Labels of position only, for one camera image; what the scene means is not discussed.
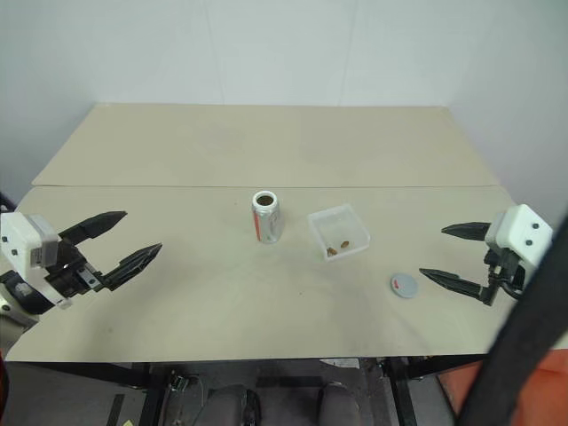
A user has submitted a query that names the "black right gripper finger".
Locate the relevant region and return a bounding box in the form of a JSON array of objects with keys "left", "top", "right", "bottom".
[
  {"left": 440, "top": 220, "right": 492, "bottom": 242},
  {"left": 418, "top": 267, "right": 493, "bottom": 308}
]

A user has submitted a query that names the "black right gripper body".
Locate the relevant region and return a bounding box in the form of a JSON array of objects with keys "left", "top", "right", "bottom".
[{"left": 484, "top": 247, "right": 527, "bottom": 290}]

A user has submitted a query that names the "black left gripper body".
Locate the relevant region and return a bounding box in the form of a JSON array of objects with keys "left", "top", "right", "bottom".
[{"left": 43, "top": 239, "right": 107, "bottom": 299}]

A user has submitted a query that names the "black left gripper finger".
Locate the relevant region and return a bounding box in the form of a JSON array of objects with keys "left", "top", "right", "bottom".
[
  {"left": 100, "top": 242, "right": 164, "bottom": 292},
  {"left": 57, "top": 210, "right": 130, "bottom": 245}
]

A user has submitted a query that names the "grey can lid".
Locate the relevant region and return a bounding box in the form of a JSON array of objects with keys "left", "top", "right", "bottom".
[{"left": 389, "top": 272, "right": 420, "bottom": 300}]

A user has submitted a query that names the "white plastic bottle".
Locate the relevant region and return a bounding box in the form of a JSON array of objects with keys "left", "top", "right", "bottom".
[{"left": 250, "top": 190, "right": 283, "bottom": 245}]

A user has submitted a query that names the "clear square plastic container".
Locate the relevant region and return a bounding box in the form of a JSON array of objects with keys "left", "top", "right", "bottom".
[{"left": 307, "top": 202, "right": 372, "bottom": 264}]

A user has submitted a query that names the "orange object under table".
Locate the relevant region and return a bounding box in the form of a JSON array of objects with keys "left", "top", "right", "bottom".
[{"left": 436, "top": 349, "right": 568, "bottom": 426}]

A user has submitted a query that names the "black floor tape strip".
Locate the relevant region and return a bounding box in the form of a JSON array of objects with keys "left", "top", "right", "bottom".
[{"left": 111, "top": 392, "right": 129, "bottom": 426}]

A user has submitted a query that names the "beige table cover sheet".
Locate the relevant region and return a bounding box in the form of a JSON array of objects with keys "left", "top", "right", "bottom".
[
  {"left": 4, "top": 184, "right": 540, "bottom": 363},
  {"left": 30, "top": 101, "right": 501, "bottom": 190}
]

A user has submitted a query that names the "dark grey rounded shape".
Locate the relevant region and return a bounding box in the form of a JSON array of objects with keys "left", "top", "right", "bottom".
[{"left": 318, "top": 383, "right": 359, "bottom": 426}]

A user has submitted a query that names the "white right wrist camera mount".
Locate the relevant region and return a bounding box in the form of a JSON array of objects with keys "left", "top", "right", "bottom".
[{"left": 484, "top": 203, "right": 555, "bottom": 272}]

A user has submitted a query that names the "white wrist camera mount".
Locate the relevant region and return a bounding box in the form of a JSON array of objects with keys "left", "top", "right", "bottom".
[
  {"left": 0, "top": 211, "right": 74, "bottom": 311},
  {"left": 484, "top": 203, "right": 555, "bottom": 272}
]

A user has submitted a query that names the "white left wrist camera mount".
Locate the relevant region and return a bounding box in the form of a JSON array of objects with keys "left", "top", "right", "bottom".
[{"left": 0, "top": 211, "right": 74, "bottom": 311}]

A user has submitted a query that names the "thick black braided cable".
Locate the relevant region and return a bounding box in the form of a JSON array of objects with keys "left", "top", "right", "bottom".
[{"left": 455, "top": 220, "right": 568, "bottom": 426}]

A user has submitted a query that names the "black metal table frame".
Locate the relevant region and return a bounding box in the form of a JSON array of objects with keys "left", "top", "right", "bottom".
[{"left": 4, "top": 356, "right": 492, "bottom": 426}]

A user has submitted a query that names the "small metal bracket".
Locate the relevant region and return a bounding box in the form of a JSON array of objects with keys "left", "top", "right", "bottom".
[{"left": 167, "top": 374, "right": 200, "bottom": 392}]

